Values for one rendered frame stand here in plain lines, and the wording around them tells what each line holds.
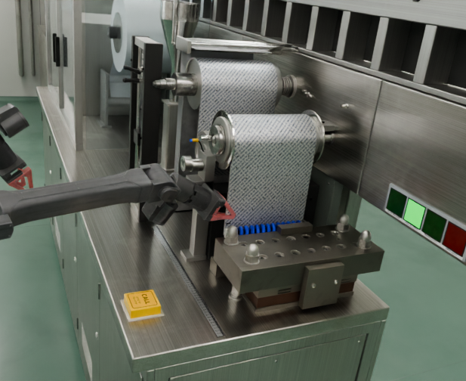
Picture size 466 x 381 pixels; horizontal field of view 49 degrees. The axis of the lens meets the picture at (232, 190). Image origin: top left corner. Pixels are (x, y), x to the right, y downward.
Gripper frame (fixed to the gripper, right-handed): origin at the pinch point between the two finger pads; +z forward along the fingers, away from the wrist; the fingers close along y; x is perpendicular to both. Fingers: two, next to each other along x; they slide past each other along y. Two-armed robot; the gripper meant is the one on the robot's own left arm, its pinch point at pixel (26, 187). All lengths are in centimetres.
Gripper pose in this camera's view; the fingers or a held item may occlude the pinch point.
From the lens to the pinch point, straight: 148.8
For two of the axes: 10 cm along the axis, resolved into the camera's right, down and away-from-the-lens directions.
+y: -6.4, -3.5, 6.8
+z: 2.9, 7.1, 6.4
